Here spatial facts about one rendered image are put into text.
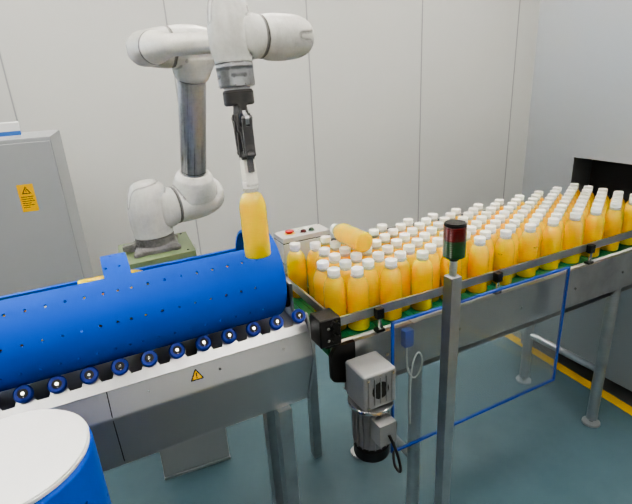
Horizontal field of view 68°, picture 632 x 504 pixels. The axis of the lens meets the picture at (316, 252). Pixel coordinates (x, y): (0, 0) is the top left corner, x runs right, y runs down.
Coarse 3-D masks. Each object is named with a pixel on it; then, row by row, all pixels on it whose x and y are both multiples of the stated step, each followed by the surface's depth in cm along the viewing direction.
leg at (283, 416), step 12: (288, 408) 157; (276, 420) 160; (288, 420) 158; (276, 432) 163; (288, 432) 160; (288, 444) 161; (288, 456) 163; (288, 468) 164; (288, 480) 166; (288, 492) 168
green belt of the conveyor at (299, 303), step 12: (600, 252) 199; (612, 252) 198; (564, 264) 189; (576, 264) 189; (516, 276) 181; (492, 288) 172; (300, 300) 172; (408, 312) 158; (420, 312) 158; (372, 324) 152; (384, 324) 152; (348, 336) 146; (324, 348) 146
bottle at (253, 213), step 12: (252, 192) 121; (240, 204) 122; (252, 204) 121; (264, 204) 123; (240, 216) 123; (252, 216) 121; (264, 216) 123; (252, 228) 122; (264, 228) 123; (252, 240) 123; (264, 240) 124; (252, 252) 124; (264, 252) 125
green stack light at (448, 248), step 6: (444, 240) 132; (444, 246) 132; (450, 246) 130; (456, 246) 129; (462, 246) 130; (444, 252) 132; (450, 252) 130; (456, 252) 130; (462, 252) 130; (450, 258) 131; (456, 258) 131; (462, 258) 131
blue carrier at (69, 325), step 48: (240, 240) 154; (48, 288) 133; (96, 288) 117; (144, 288) 121; (192, 288) 125; (240, 288) 131; (0, 336) 108; (48, 336) 112; (96, 336) 117; (144, 336) 123; (192, 336) 133; (0, 384) 112
